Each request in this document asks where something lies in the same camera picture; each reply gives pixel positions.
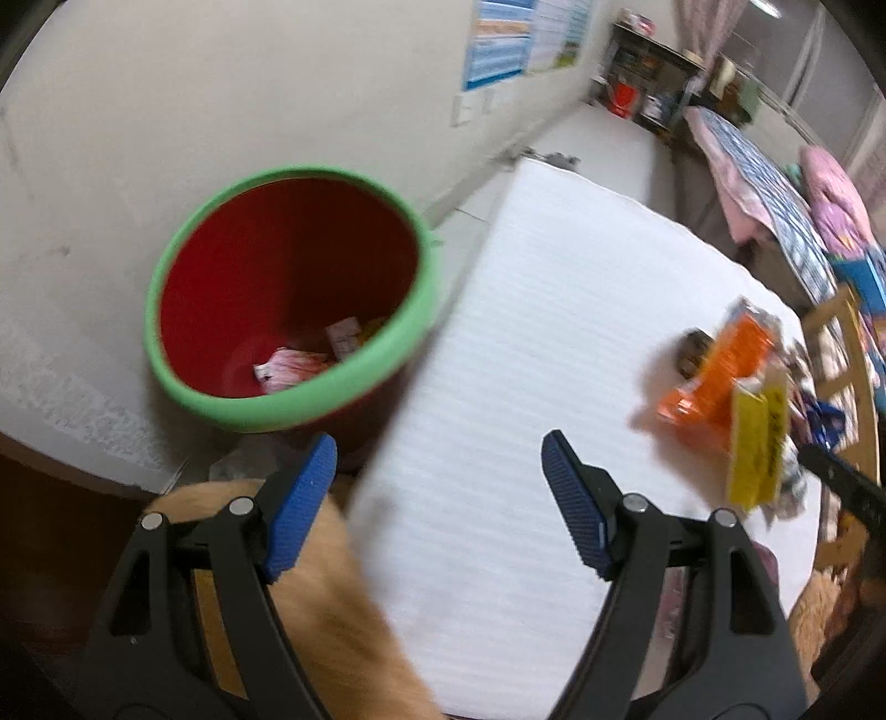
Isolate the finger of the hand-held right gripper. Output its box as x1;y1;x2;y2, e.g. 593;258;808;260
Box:
796;443;886;541

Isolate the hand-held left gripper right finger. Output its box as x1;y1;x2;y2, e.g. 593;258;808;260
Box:
541;429;811;720

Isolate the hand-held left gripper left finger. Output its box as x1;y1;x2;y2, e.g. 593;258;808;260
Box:
79;433;340;720

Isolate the bright yellow packet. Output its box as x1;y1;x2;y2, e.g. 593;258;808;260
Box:
727;374;790;513

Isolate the brown chocolate wrapper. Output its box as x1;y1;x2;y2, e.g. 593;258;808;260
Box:
674;328;717;378

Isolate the red bin with green rim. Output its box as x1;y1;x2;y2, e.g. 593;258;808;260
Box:
144;164;444;472

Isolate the dark blue wrapper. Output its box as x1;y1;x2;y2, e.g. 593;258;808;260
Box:
792;394;849;451

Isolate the tan fluffy rug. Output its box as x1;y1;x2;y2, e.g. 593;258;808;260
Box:
789;574;852;666
148;477;444;720

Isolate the orange snack bag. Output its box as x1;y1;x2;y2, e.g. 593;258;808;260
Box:
656;297;780;444

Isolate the wooden chair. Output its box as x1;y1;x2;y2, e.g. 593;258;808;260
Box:
803;284;880;575

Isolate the white yellow wrapper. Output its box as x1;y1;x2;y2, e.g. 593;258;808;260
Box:
327;316;389;361

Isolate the white foam table mat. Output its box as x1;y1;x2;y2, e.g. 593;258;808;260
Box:
346;158;825;720

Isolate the blue printed box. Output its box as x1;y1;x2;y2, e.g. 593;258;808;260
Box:
831;253;886;416

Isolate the pink blanket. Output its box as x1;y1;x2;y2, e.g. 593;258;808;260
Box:
799;144;877;257

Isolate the blue plaid blanket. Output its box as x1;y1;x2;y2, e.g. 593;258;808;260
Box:
685;107;842;306

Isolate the grey bed base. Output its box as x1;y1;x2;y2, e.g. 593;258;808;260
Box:
674;138;797;278

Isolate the green container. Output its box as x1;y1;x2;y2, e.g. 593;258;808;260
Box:
735;73;763;124

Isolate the dark storage shelf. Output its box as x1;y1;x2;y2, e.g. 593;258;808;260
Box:
591;20;707;136

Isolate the pink curtain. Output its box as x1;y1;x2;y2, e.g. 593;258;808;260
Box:
674;0;749;63

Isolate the blue chart wall poster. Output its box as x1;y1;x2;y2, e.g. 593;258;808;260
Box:
462;0;541;92

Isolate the white chart wall poster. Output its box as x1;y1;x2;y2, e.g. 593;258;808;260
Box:
533;0;596;74

